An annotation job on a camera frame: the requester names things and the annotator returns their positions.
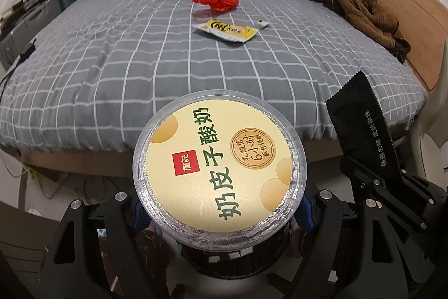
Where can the yellow lidded yogurt cup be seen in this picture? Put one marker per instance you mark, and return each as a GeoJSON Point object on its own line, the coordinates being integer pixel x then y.
{"type": "Point", "coordinates": [217, 166]}

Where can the wooden headboard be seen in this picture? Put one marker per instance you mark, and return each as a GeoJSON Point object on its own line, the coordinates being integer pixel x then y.
{"type": "Point", "coordinates": [420, 15]}

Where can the black sachet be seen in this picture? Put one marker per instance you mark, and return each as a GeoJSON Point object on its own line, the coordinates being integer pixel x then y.
{"type": "Point", "coordinates": [364, 124]}

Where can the small torn wrapper piece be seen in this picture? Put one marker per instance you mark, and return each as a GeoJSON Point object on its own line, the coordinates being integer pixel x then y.
{"type": "Point", "coordinates": [262, 24]}

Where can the bed with grey checked sheet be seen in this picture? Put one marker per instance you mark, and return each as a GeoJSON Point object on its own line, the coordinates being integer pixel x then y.
{"type": "Point", "coordinates": [122, 74]}

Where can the yellow snack packet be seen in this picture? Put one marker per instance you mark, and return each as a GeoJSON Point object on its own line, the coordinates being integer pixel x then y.
{"type": "Point", "coordinates": [227, 31]}

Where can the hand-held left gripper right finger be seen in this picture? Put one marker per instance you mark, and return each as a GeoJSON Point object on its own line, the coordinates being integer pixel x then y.
{"type": "Point", "coordinates": [306, 215]}

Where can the red plastic bag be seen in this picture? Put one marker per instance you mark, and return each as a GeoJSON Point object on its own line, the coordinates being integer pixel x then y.
{"type": "Point", "coordinates": [220, 0]}

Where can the grey suitcase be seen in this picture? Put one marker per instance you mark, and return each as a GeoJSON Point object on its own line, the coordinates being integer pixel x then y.
{"type": "Point", "coordinates": [35, 18]}

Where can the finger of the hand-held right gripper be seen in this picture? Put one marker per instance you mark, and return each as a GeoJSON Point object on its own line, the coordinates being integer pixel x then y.
{"type": "Point", "coordinates": [378, 187]}

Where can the brown fleece jacket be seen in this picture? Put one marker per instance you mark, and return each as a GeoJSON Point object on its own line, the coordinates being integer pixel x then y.
{"type": "Point", "coordinates": [364, 8]}

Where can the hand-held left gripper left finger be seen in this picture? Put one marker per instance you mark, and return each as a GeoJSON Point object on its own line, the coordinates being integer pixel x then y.
{"type": "Point", "coordinates": [137, 215]}

